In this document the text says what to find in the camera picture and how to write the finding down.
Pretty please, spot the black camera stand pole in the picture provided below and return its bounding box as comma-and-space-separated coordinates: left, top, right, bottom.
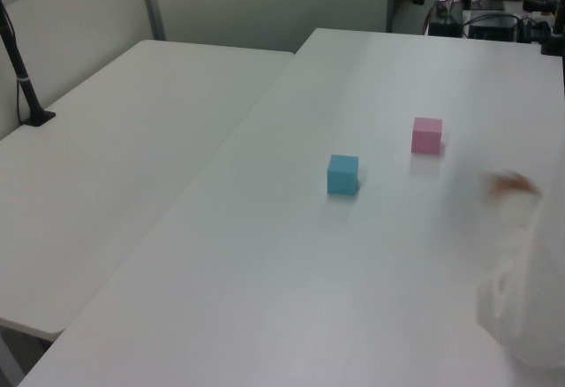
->
0, 0, 57, 128

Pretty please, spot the black electronics box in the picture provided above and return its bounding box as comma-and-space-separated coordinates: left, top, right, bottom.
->
467, 14, 518, 42

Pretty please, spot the blue cube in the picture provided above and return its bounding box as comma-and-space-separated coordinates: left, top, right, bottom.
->
327, 154, 359, 195

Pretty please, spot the black table clamp mount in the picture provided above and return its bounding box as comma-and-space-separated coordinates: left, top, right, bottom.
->
539, 0, 565, 57

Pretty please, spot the small black box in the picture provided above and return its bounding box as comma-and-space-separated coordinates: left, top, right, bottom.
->
429, 19, 460, 37

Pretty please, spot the blurred person hand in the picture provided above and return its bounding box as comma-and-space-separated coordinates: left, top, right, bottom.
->
482, 169, 544, 199

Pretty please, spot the white sleeved forearm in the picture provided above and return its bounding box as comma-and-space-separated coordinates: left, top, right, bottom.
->
476, 139, 565, 368

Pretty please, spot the pink cube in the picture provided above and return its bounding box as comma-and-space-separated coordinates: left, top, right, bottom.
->
411, 116, 443, 156

